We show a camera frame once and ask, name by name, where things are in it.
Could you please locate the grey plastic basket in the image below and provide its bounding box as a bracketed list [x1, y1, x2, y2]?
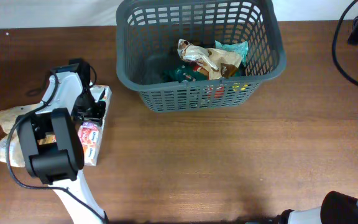
[116, 0, 287, 113]

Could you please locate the beige paper bag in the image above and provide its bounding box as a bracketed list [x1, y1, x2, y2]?
[0, 103, 43, 169]

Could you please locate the Kleenex tissue multipack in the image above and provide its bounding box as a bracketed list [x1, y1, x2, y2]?
[78, 85, 112, 166]

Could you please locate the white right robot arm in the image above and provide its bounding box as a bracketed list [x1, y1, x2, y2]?
[269, 16, 358, 224]

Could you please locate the green Nescafe coffee bag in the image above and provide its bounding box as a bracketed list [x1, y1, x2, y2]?
[161, 60, 242, 83]

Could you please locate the teal wet wipes packet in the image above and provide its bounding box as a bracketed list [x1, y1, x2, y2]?
[215, 40, 249, 65]

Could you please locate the black cable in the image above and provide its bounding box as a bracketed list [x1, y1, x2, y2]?
[331, 0, 358, 96]

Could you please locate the San Remo spaghetti packet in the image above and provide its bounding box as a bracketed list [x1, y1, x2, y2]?
[37, 134, 56, 145]

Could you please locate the beige snack bag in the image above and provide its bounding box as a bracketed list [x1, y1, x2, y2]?
[177, 39, 243, 80]

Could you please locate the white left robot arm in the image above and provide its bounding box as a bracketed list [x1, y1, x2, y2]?
[7, 68, 108, 223]

